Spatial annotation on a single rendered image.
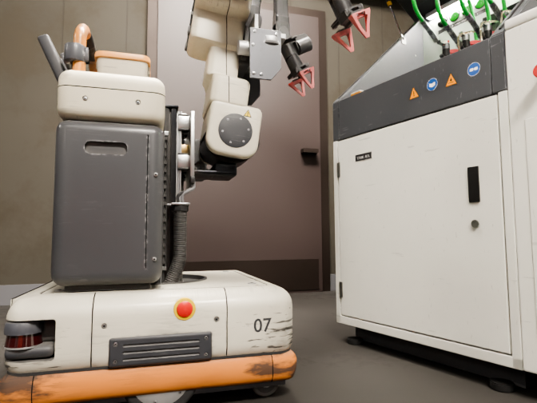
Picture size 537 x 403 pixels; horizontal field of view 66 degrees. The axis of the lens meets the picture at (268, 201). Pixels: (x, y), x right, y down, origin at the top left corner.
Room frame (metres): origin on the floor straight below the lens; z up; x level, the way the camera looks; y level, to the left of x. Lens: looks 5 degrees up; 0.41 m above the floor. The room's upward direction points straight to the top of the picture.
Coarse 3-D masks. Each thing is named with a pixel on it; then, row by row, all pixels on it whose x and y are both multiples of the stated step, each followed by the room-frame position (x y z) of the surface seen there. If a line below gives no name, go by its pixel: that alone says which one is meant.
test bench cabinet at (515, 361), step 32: (512, 192) 1.06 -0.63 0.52; (512, 224) 1.06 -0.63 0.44; (512, 256) 1.07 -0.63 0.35; (512, 288) 1.07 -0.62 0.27; (352, 320) 1.58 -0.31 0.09; (512, 320) 1.07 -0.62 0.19; (416, 352) 1.42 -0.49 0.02; (448, 352) 1.31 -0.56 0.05; (480, 352) 1.15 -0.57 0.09; (512, 352) 1.08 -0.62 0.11; (512, 384) 1.11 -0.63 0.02
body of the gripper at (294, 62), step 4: (292, 56) 1.58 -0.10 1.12; (296, 56) 1.59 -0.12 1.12; (288, 60) 1.59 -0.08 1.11; (292, 60) 1.58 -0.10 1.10; (296, 60) 1.58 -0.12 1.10; (300, 60) 1.60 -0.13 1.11; (288, 64) 1.60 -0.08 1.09; (292, 64) 1.59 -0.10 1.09; (296, 64) 1.59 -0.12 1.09; (300, 64) 1.59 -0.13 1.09; (304, 64) 1.57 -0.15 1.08; (308, 64) 1.58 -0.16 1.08; (288, 68) 1.62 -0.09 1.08; (292, 68) 1.59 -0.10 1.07; (296, 68) 1.56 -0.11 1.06; (288, 76) 1.64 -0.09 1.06
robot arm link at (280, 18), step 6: (276, 0) 1.57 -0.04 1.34; (282, 0) 1.57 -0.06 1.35; (276, 6) 1.57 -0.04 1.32; (282, 6) 1.57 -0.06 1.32; (276, 12) 1.57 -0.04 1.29; (282, 12) 1.57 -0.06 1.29; (276, 18) 1.56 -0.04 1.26; (282, 18) 1.56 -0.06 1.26; (288, 18) 1.58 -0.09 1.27; (276, 24) 1.56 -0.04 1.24; (282, 24) 1.56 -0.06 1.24; (288, 24) 1.57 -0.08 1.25; (288, 30) 1.57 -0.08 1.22
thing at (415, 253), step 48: (384, 144) 1.42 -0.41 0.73; (432, 144) 1.26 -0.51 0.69; (480, 144) 1.13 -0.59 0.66; (384, 192) 1.43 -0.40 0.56; (432, 192) 1.26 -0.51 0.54; (480, 192) 1.13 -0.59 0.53; (384, 240) 1.43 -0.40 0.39; (432, 240) 1.27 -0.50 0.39; (480, 240) 1.14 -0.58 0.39; (384, 288) 1.44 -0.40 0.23; (432, 288) 1.27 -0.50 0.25; (480, 288) 1.14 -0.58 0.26; (480, 336) 1.15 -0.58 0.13
